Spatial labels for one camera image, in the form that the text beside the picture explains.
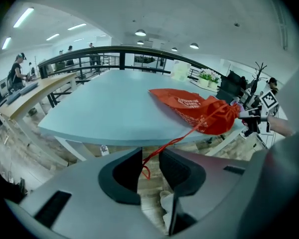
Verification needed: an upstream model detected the black coat rack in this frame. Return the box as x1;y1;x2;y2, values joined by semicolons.
251;61;269;95

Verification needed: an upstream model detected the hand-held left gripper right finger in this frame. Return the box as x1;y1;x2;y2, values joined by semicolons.
159;148;255;237

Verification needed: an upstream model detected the white tray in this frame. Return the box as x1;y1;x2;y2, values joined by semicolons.
189;79;219;92

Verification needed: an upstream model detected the white table leg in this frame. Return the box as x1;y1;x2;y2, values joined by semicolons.
203;127;243;157
55;136;89;162

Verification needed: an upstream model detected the purple cloth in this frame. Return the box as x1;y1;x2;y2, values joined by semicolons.
230;97;245;112

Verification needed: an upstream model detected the wooden side table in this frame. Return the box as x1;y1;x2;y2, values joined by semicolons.
0;71;78;134

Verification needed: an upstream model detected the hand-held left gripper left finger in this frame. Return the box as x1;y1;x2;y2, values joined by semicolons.
4;146;165;239

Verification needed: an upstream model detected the person's right forearm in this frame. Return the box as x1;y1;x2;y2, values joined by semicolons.
266;115;297;138

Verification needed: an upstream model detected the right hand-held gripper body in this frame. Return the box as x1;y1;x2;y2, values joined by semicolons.
249;89;280;135

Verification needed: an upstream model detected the cream pot with pink flowers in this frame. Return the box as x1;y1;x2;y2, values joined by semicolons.
197;68;215;88

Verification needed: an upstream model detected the red drawstring bag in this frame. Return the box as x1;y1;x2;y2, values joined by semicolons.
141;88;243;181

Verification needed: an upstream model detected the cream patterned bucket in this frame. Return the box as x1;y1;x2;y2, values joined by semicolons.
170;59;192;82

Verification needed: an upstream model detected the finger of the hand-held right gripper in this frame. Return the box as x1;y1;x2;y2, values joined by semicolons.
238;108;261;120
242;119;260;138

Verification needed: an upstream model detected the black box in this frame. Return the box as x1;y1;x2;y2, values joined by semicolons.
215;88;237;105

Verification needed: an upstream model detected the black office chair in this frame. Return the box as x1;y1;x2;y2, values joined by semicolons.
220;69;249;102

